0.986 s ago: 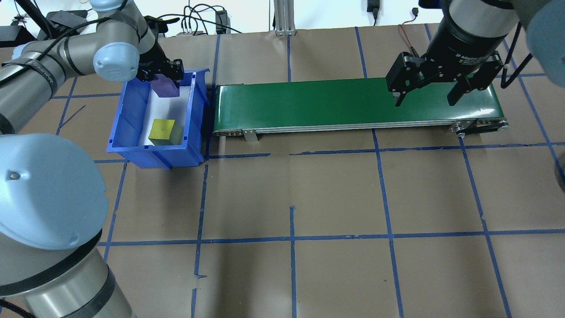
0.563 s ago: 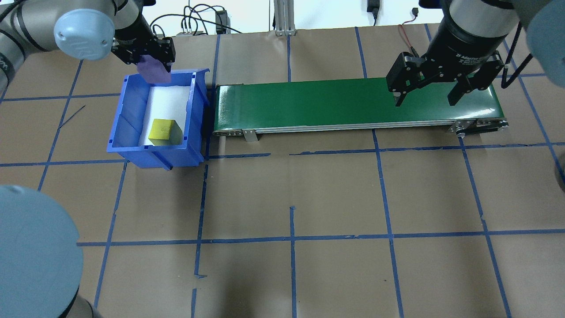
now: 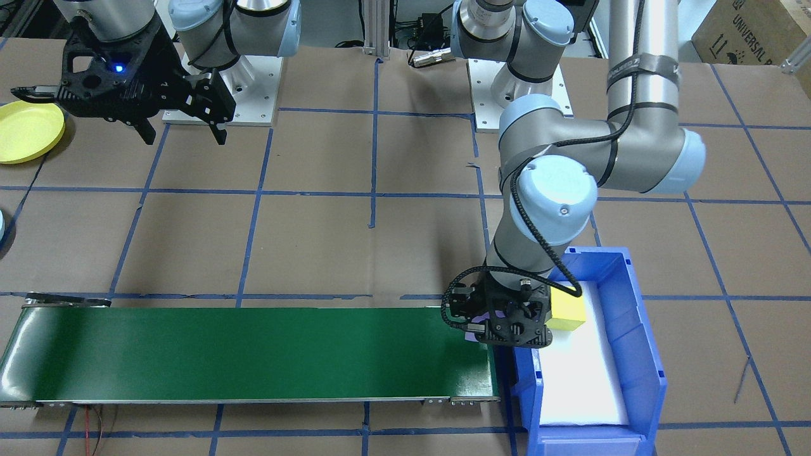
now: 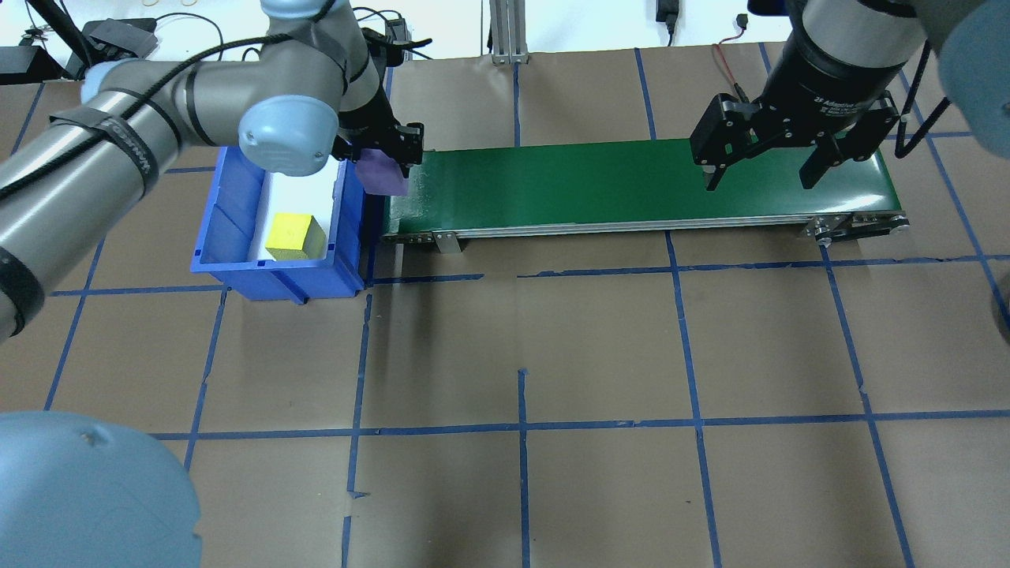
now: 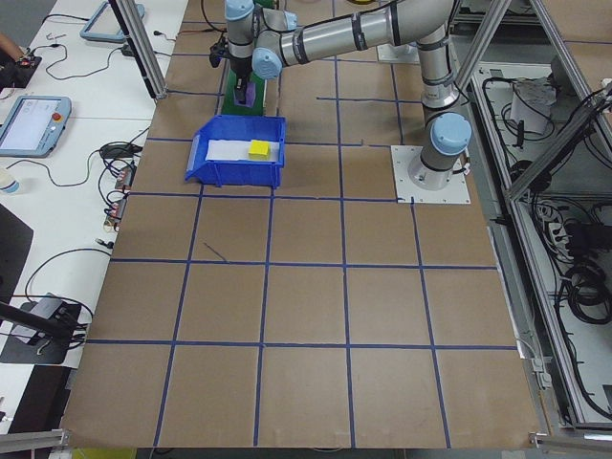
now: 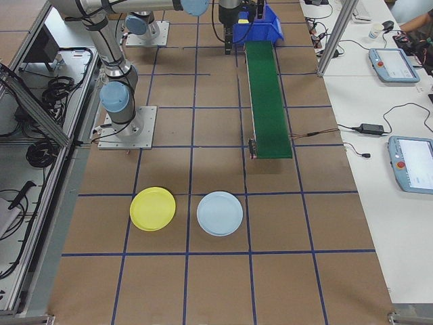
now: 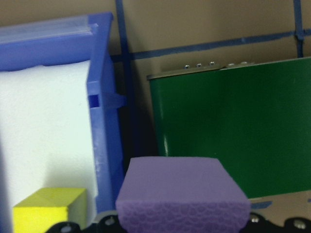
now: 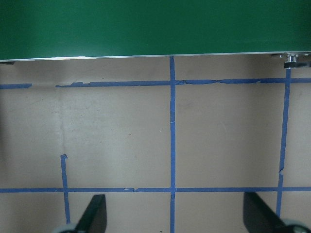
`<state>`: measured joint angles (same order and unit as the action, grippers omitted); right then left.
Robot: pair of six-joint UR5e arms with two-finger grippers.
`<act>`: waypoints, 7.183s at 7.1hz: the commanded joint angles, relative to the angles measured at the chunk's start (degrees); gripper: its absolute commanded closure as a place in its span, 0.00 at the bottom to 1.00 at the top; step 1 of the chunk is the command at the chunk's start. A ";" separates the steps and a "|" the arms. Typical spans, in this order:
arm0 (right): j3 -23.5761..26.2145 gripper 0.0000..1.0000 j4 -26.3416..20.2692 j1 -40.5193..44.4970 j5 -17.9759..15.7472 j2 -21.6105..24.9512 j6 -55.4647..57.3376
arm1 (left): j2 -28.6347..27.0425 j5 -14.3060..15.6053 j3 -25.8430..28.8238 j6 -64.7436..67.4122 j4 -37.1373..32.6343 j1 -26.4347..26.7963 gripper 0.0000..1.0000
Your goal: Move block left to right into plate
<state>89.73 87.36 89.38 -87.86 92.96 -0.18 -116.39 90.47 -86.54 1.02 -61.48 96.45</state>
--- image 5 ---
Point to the black control box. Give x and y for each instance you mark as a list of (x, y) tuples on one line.
[(21, 74)]

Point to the black power adapter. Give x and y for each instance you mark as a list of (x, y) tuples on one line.
[(117, 150), (128, 50)]

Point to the black stand base plate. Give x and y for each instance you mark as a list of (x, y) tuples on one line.
[(43, 351)]

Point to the aluminium upright post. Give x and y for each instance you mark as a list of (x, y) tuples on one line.
[(145, 48)]

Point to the black flat panel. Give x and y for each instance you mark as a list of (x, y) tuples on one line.
[(12, 248)]

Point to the metal bar frame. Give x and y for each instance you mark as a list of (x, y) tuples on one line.
[(559, 146)]

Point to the aluminium extrusion bar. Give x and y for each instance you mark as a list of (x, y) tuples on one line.
[(33, 439), (564, 436)]

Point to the purple foam block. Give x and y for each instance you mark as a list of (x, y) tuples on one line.
[(251, 94)]

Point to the yellow foam block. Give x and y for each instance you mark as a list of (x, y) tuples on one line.
[(258, 150)]

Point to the person's hand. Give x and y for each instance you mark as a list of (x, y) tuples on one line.
[(19, 54)]

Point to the white paper bag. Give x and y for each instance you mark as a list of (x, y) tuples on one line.
[(531, 102)]

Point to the small grey device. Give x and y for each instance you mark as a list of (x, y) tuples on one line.
[(48, 306)]

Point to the green conveyor belt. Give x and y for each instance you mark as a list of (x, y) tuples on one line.
[(260, 95)]

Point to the white foam pad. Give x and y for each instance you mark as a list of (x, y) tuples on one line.
[(225, 150)]

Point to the small circuit board hub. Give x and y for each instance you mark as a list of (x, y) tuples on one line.
[(116, 210), (126, 178)]

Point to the white desk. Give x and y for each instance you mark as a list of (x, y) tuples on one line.
[(72, 225)]

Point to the blue plastic storage bin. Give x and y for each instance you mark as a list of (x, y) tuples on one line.
[(239, 174)]

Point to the white paper cup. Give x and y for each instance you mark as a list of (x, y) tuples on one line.
[(7, 184)]

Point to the black power brick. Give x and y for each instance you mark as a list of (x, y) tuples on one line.
[(581, 234)]

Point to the light blue teach pendant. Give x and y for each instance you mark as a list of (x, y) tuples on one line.
[(107, 21), (36, 126)]

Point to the person's bare forearm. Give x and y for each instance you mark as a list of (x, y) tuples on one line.
[(7, 44)]

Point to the white power strip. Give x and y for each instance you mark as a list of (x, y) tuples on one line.
[(554, 232)]

